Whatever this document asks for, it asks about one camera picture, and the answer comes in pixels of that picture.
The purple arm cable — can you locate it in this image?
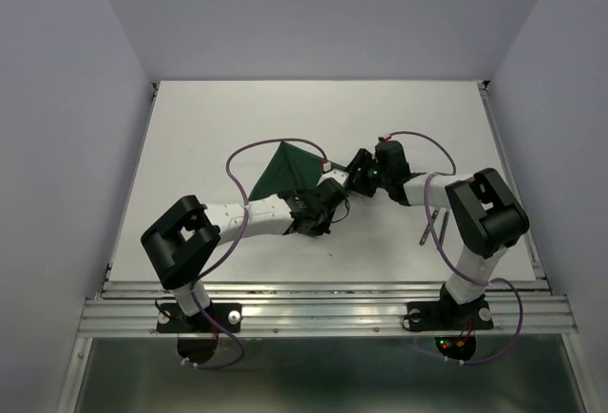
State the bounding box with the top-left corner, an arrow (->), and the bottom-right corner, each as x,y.
377,130 -> 523,366
180,136 -> 333,369

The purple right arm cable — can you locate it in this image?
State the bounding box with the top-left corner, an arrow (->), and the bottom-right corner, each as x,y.
377,130 -> 523,366

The steel fork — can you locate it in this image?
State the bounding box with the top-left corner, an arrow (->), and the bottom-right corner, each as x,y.
419,224 -> 432,246

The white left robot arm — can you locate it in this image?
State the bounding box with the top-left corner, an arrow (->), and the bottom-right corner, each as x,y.
141,169 -> 349,331

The steel table knife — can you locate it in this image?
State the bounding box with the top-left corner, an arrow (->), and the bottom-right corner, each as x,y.
438,210 -> 450,247

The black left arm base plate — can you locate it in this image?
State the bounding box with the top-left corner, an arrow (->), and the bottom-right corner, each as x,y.
154,297 -> 242,334

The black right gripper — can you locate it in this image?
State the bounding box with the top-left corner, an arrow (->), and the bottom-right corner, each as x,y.
342,148 -> 390,197

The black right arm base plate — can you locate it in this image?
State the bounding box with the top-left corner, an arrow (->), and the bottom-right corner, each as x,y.
401,287 -> 494,332

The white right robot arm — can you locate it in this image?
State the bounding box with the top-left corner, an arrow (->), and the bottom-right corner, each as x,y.
346,140 -> 529,328

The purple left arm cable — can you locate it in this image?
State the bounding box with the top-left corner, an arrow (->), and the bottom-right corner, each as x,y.
180,136 -> 333,369

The dark green cloth napkin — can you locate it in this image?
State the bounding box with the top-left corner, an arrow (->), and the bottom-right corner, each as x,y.
249,142 -> 323,201

